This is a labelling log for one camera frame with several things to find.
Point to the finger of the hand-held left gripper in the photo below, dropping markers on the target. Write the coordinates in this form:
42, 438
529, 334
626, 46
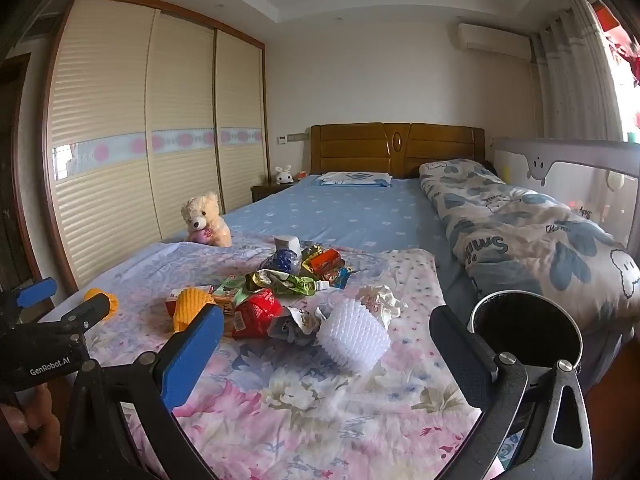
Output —
37, 292
85, 312

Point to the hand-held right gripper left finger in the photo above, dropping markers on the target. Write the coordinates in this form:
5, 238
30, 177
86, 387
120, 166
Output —
192, 355

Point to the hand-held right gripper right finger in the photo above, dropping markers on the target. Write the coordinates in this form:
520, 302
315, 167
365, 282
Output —
460, 355

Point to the large yellow foam net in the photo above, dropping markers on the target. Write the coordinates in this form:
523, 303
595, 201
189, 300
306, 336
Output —
192, 302

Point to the black trash bin white rim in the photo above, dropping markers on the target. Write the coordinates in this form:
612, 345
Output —
525, 320

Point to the green milk carton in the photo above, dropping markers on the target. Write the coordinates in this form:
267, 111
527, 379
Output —
230, 290

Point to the red snack wrapper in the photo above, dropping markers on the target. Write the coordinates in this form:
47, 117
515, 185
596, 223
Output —
257, 312

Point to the white wrapper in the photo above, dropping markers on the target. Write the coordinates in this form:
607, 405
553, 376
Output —
382, 300

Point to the silver foil wrapper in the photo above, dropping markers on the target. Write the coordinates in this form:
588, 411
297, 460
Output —
295, 327

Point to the white foam net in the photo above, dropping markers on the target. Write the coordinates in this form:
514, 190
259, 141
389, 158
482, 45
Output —
355, 335

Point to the green spout pouch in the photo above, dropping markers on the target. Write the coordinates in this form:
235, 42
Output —
280, 282

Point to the blue patterned plastic bag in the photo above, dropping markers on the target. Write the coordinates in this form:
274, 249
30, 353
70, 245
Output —
282, 260

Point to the small blue wrapper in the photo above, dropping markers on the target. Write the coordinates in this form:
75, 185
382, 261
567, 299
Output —
341, 277

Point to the yellow snack wrapper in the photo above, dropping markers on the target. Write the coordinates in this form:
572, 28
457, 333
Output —
312, 251

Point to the orange drink sachet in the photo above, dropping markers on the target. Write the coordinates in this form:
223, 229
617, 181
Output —
325, 260

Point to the person's left hand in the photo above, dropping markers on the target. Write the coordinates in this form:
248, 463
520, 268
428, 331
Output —
45, 425

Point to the small yellow foam net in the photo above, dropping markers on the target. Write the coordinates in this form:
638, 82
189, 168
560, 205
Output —
114, 307

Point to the dark wooden door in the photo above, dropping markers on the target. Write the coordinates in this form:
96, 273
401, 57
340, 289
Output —
15, 185

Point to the pink floral blanket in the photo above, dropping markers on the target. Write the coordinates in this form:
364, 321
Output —
300, 410

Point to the cream teddy bear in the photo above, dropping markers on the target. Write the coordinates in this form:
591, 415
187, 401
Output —
200, 215

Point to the heart-print quilt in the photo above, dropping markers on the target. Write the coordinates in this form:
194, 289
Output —
525, 230

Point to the wooden nightstand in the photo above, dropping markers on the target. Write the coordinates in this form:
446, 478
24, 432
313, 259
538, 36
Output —
262, 192

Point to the blue flowered bedsheet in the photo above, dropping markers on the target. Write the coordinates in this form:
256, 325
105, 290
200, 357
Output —
340, 210

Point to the cream sliding-door wardrobe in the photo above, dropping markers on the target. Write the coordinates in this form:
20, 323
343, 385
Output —
110, 110

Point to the white rabbit toy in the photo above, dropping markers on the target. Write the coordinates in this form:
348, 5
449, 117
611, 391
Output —
284, 175

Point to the blue and white pillow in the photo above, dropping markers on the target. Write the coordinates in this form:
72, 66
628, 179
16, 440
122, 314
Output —
350, 178

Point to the wooden bed headboard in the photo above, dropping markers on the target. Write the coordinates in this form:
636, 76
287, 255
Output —
350, 150

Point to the grey dotted curtain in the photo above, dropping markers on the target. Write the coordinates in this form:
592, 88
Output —
570, 75

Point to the white air conditioner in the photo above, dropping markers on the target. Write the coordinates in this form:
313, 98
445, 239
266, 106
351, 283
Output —
492, 42

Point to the red hanging cloth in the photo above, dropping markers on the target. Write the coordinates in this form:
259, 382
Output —
622, 45

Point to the grey bed guard rail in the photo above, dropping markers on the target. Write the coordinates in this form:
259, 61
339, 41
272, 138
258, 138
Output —
550, 160

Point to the grey wall panel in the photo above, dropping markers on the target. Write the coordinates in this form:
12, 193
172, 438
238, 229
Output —
299, 136

